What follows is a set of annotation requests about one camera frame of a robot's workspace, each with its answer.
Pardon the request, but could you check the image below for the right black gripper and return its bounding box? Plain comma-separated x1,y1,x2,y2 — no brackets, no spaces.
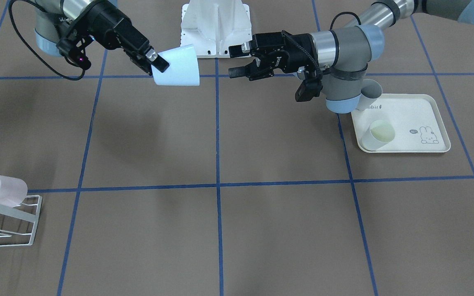
56,0,170,73

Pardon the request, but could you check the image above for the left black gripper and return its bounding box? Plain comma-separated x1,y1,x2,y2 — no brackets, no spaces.
229,31,316,81

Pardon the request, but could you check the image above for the grey plastic cup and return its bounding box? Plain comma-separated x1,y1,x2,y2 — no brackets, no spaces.
356,79,383,111

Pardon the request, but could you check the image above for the pink plastic cup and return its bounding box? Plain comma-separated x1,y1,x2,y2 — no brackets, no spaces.
0,176,28,208

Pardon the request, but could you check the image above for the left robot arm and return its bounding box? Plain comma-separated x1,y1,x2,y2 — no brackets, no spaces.
229,0,474,113

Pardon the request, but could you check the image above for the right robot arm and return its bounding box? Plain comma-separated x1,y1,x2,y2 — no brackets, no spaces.
7,0,170,81

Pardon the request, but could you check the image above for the pale green plastic cup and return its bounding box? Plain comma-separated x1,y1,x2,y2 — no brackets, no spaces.
360,120,396,151

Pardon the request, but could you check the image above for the cream plastic tray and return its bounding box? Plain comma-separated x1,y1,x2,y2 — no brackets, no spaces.
351,94,451,153

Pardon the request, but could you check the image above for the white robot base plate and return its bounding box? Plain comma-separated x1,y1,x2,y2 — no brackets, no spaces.
180,0,252,58

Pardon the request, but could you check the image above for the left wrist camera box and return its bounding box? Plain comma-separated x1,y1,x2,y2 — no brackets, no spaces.
295,78,323,102

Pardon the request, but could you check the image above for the white wire cup rack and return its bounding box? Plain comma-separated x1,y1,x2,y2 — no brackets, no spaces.
0,195,43,248

